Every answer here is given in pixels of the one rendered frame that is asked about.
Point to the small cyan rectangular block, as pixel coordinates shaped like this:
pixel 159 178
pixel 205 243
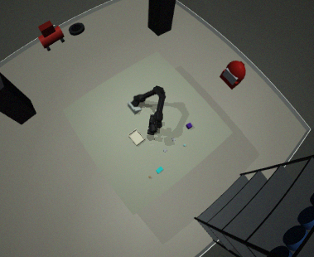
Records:
pixel 159 169

